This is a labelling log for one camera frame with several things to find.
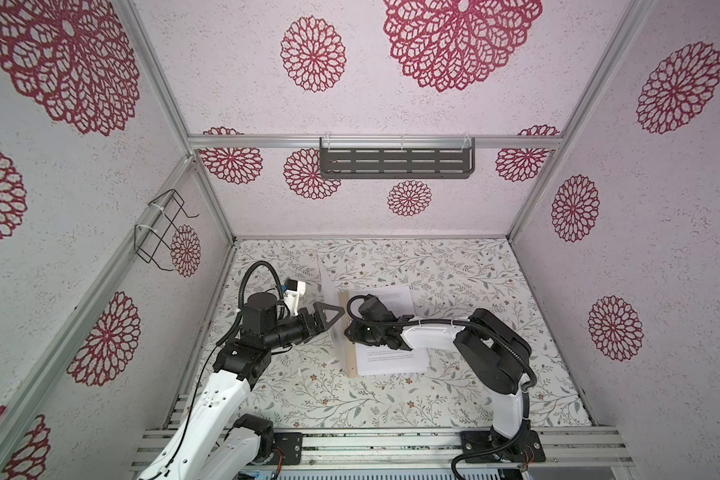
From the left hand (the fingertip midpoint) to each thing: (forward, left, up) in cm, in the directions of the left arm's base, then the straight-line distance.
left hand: (335, 321), depth 72 cm
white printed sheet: (-1, -11, -21) cm, 24 cm away
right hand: (+8, -1, -19) cm, 21 cm away
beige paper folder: (+29, +4, -22) cm, 36 cm away
